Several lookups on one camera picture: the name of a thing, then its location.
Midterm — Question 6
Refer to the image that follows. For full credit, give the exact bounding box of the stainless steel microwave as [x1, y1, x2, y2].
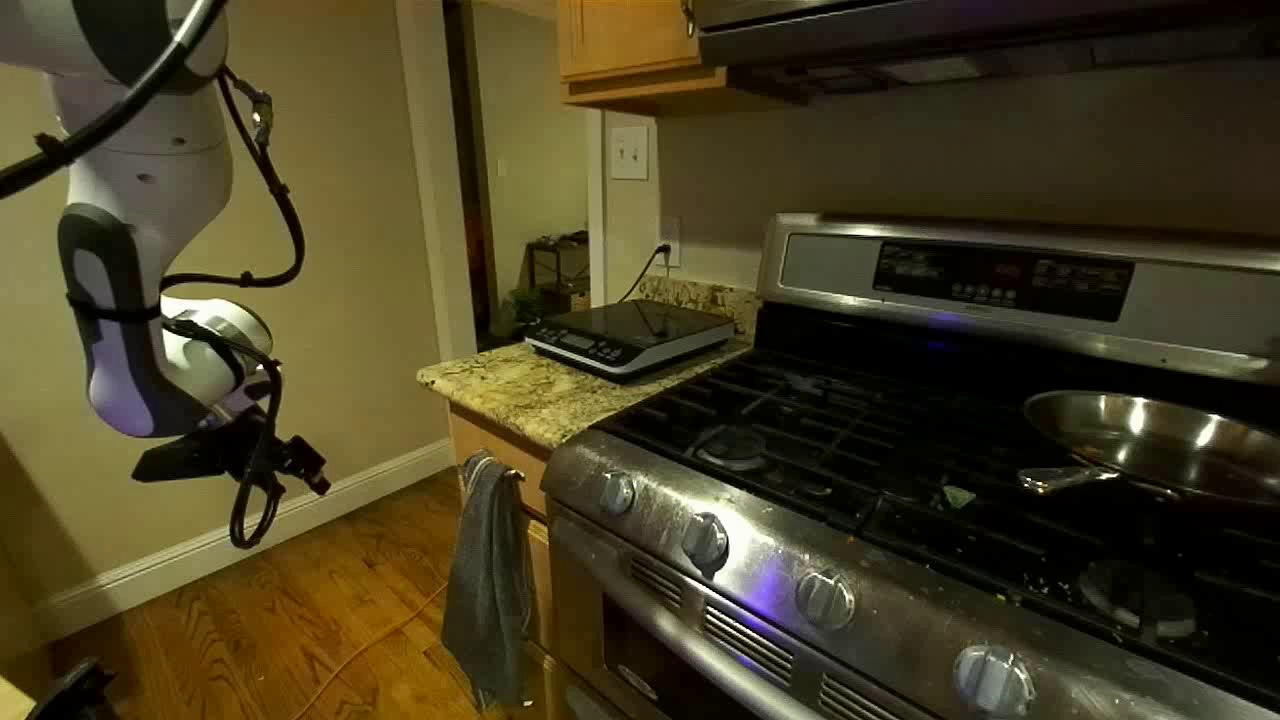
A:
[681, 0, 1280, 102]

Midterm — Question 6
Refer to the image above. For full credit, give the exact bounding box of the grey hanging dish towel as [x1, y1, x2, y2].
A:
[435, 450, 543, 711]

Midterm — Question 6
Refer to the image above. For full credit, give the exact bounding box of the wooden upper cabinet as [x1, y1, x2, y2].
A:
[553, 0, 811, 111]

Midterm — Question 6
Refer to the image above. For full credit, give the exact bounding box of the black induction cooktop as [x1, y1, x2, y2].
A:
[522, 296, 740, 382]

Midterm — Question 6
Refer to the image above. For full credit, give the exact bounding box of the stainless steel gas stove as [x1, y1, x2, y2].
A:
[536, 206, 1280, 720]

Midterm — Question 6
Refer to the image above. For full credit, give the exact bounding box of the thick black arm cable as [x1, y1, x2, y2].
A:
[0, 0, 232, 202]

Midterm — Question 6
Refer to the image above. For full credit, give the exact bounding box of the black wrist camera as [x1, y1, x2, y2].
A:
[129, 430, 220, 486]

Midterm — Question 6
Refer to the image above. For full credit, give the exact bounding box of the silver stove knob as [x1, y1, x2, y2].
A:
[676, 513, 738, 576]
[593, 473, 640, 518]
[792, 562, 859, 634]
[952, 641, 1041, 720]

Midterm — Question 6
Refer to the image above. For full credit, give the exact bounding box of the narrow wooden base cabinet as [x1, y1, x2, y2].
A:
[444, 403, 574, 720]

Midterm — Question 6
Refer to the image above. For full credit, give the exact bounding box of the short granite countertop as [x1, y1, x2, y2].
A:
[414, 283, 760, 457]

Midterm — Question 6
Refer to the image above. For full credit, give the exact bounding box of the white light switch plate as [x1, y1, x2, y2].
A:
[605, 117, 657, 183]

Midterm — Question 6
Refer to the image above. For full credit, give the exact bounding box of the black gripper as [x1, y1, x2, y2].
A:
[197, 396, 336, 498]

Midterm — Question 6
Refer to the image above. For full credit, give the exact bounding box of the steel oven door with window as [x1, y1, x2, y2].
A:
[549, 502, 936, 720]

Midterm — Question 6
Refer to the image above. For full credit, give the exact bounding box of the wooden knife drawer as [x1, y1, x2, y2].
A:
[444, 403, 555, 518]

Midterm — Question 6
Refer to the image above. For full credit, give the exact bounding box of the black wire rack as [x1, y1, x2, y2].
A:
[522, 226, 593, 314]

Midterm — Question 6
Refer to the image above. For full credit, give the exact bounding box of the black camera stand part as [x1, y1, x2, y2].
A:
[23, 655, 126, 720]

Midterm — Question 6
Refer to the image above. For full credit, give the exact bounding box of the black power cable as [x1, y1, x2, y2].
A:
[613, 239, 676, 313]

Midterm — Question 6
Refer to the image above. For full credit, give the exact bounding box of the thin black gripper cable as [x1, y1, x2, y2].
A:
[158, 63, 313, 553]

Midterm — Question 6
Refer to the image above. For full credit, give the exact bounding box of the steel frying pan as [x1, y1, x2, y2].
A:
[1018, 389, 1280, 513]

